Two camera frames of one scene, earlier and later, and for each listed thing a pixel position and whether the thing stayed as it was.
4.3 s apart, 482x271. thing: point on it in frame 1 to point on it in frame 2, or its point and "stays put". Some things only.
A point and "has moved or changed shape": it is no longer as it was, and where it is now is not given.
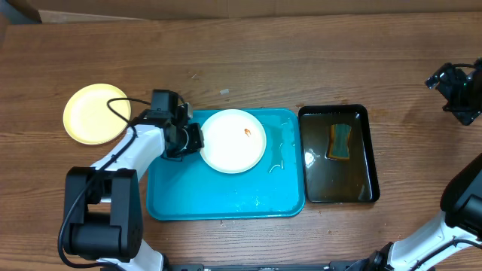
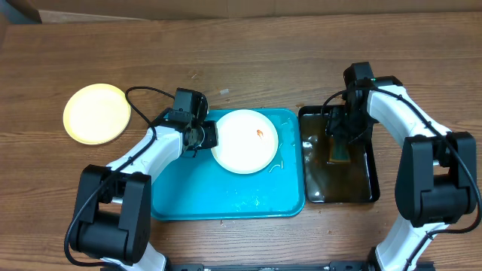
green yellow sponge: [339, 141] stays put
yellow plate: [88, 118] stays put
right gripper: [457, 77] to [341, 131]
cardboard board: [77, 11] stays put
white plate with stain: [235, 141] has moved or changed shape
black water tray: [339, 164] stays put
